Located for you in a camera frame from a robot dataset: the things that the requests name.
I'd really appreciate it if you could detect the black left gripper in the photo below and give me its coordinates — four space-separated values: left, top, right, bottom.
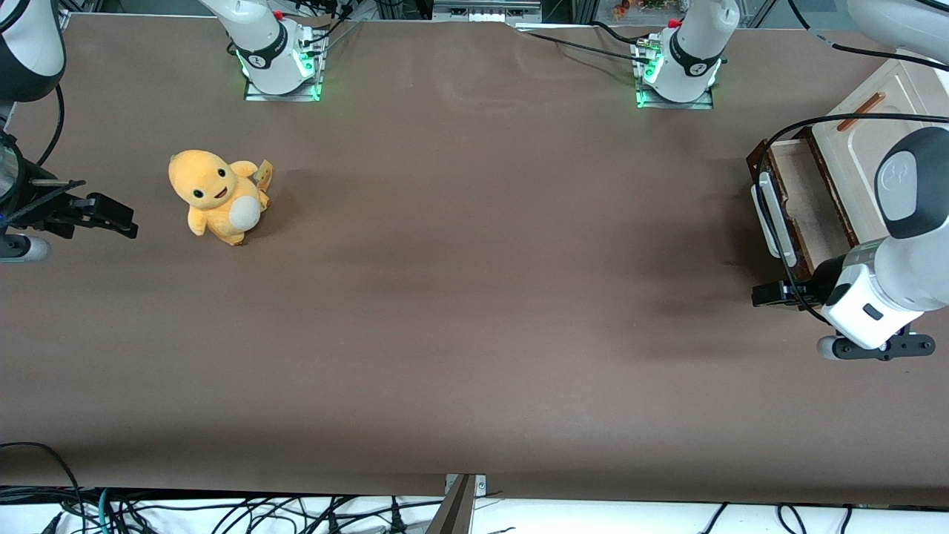
752 255 850 309

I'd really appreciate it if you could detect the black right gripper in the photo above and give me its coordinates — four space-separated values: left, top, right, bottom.
0 159 139 240

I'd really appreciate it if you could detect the brown drawer with white handle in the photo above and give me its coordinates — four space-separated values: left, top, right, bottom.
745 137 861 277

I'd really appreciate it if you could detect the yellow plush toy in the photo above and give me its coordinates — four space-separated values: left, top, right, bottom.
168 149 274 247

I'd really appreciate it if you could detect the white and brown wooden cabinet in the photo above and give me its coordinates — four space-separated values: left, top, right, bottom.
801 52 949 297

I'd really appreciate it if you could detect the grey metal device box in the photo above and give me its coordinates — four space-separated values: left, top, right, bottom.
431 0 543 23

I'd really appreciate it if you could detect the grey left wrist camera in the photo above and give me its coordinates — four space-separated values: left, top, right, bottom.
816 332 936 363

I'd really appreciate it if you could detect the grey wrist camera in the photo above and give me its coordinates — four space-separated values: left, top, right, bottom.
0 233 51 264
816 332 936 363

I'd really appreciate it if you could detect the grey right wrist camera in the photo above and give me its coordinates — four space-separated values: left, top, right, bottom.
0 233 51 264

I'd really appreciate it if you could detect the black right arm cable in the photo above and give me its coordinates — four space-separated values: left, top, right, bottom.
33 84 66 168

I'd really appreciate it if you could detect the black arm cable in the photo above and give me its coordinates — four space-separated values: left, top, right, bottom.
756 0 949 327
33 84 66 168

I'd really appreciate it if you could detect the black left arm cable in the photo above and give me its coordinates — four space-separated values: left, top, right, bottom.
756 0 949 327

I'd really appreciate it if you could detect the orange wooden handle bar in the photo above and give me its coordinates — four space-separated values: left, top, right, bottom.
836 91 887 133

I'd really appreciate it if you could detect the aluminium frame profile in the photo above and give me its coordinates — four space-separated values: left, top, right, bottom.
56 0 105 32

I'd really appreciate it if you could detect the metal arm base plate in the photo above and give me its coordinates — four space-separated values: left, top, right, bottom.
632 37 717 111
243 28 325 102

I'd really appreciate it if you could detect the black looped cable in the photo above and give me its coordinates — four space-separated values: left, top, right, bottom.
0 442 82 520

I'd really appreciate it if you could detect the short black table cable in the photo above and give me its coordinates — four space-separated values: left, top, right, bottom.
589 20 653 47

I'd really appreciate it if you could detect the black base cable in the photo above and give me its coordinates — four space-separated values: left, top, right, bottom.
293 0 366 53

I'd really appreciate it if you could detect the long black table cable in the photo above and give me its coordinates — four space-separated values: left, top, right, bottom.
517 28 655 67

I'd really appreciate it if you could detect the grey metal bracket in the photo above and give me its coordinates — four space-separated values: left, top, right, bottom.
443 473 488 496

